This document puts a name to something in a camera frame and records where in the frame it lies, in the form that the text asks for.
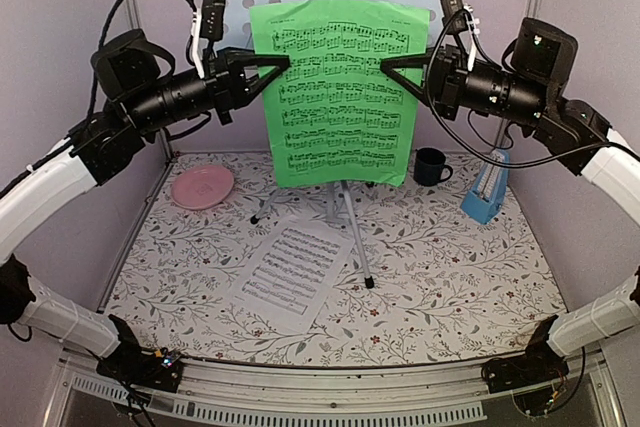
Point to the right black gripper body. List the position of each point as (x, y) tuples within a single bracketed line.
[(448, 97)]

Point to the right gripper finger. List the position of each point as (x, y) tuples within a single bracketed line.
[(414, 84), (392, 66)]

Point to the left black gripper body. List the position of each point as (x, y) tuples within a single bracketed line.
[(221, 85)]

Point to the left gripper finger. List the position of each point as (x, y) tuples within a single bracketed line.
[(263, 78), (278, 61)]

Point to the green sheet music page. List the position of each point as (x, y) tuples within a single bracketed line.
[(334, 115)]

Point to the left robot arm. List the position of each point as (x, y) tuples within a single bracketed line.
[(141, 101)]

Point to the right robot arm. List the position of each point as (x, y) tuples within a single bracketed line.
[(528, 92)]

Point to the dark blue mug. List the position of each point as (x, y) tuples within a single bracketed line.
[(430, 167)]

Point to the pink plate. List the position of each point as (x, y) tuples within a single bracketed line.
[(202, 187)]

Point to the blue metronome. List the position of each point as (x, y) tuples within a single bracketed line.
[(485, 198)]

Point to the floral patterned table mat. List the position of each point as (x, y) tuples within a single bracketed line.
[(430, 284)]

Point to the white sheet music page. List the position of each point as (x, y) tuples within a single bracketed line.
[(290, 275)]

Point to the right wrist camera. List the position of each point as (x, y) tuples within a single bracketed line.
[(458, 18)]

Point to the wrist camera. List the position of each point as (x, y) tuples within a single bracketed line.
[(206, 30), (458, 18)]

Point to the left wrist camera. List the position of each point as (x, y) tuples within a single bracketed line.
[(206, 30)]

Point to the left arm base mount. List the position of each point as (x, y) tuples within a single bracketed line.
[(133, 366)]

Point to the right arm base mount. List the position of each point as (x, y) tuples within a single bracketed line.
[(503, 374)]

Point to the metal front rail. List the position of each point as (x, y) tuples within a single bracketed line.
[(232, 394)]

